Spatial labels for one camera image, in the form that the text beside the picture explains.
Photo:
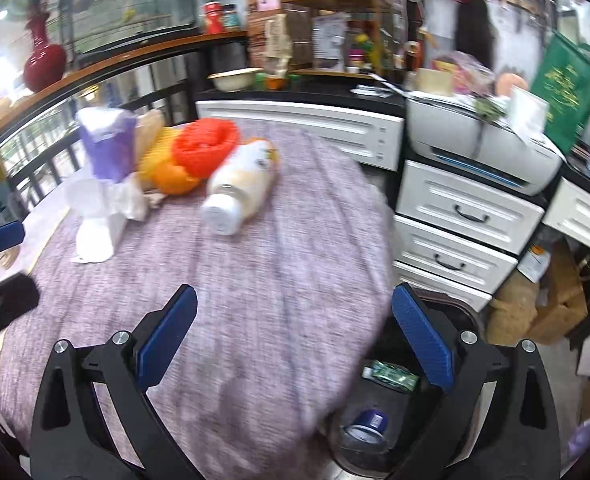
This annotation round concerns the white plastic bottle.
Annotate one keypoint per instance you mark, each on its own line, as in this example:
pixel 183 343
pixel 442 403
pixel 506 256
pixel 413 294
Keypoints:
pixel 240 180

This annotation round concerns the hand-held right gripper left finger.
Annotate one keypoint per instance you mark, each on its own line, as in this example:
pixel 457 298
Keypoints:
pixel 167 342

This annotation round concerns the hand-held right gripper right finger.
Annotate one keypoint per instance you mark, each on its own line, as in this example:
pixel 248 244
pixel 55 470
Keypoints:
pixel 425 345

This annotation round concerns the beige foam net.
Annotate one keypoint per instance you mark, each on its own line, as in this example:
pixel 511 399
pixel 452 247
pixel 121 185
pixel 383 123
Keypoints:
pixel 150 127

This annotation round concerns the red jar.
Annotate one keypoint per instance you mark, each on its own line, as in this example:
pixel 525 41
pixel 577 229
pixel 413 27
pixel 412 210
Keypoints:
pixel 214 20

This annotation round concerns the purple tissue pack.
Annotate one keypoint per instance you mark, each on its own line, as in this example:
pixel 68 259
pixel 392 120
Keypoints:
pixel 107 145

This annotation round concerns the brown paper bag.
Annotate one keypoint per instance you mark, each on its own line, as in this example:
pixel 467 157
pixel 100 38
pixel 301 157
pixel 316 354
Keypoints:
pixel 279 42

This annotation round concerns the blue lidded plastic cup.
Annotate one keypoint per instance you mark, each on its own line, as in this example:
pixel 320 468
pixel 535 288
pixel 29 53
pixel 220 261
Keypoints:
pixel 367 427

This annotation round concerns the white plastic wrapper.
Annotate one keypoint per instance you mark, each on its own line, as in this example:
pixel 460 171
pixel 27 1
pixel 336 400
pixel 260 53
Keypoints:
pixel 95 230

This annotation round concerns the black railing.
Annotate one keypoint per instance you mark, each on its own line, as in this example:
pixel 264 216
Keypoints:
pixel 175 105

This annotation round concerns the peach round object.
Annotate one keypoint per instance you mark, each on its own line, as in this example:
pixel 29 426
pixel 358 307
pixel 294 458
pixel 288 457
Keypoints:
pixel 511 82

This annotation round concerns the white desk drawer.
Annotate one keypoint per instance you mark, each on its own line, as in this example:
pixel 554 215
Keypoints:
pixel 580 212

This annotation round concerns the green tote bag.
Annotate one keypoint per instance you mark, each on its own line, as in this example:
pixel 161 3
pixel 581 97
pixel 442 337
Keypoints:
pixel 565 85

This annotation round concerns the dark hanging hairpiece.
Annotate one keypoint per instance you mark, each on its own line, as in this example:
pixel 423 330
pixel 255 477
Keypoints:
pixel 475 25

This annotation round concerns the white paper sheet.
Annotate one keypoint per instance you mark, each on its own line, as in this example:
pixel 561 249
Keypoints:
pixel 527 115

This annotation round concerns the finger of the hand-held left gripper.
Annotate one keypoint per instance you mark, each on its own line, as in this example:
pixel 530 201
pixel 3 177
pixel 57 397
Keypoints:
pixel 0 240
pixel 10 300

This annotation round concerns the white bottom drawer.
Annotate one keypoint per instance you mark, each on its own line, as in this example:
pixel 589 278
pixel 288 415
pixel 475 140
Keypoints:
pixel 440 285

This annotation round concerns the teal label jar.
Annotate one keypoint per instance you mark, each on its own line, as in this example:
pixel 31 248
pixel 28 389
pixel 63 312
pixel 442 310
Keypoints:
pixel 231 17

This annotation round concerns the cream bowl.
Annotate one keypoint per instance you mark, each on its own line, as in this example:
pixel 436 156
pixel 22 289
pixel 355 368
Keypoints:
pixel 232 81

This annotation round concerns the red vase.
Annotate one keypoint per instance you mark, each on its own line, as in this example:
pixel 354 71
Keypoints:
pixel 45 67

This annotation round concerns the orange fruit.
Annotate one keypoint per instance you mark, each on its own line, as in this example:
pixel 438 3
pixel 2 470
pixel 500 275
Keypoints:
pixel 175 180

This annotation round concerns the white printer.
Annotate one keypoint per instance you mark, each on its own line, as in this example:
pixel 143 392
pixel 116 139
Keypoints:
pixel 455 130

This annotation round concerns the red toy strawberry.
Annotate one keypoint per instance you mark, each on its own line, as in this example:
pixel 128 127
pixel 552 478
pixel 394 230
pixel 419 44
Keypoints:
pixel 200 152

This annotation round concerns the wooden shelf rack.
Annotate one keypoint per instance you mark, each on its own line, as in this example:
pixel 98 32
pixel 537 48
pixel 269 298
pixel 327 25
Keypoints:
pixel 335 0

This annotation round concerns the green snack packet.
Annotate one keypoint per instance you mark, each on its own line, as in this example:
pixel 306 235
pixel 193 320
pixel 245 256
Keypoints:
pixel 390 375

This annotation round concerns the black trash bin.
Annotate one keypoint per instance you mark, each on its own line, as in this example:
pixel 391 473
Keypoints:
pixel 375 342

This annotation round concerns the white orange package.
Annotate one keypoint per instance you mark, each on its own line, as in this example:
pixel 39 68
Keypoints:
pixel 532 262

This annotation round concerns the wooden ledge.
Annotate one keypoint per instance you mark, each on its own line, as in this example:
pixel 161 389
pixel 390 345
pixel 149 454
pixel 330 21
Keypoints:
pixel 115 65

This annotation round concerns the cardboard box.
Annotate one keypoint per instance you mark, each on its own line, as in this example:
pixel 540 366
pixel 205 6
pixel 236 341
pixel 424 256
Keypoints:
pixel 562 295

